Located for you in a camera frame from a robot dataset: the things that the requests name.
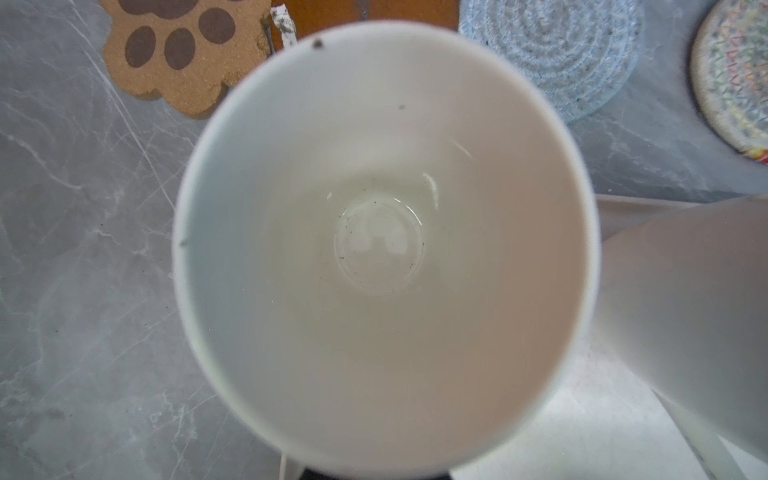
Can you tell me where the light blue mug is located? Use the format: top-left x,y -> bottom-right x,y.
172,21 -> 600,479

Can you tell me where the glossy brown round coaster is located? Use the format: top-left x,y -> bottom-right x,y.
272,0 -> 460,39

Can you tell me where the cork paw print coaster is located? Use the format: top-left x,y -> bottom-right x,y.
100,0 -> 270,119

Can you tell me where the blue grey woven coaster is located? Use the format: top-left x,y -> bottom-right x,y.
458,0 -> 645,123

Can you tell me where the white woven rope coaster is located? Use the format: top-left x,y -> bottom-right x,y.
689,0 -> 767,164

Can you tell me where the cream serving tray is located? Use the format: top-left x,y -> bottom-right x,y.
278,193 -> 768,480

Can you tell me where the white mug back centre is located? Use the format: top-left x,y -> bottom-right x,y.
595,195 -> 767,479

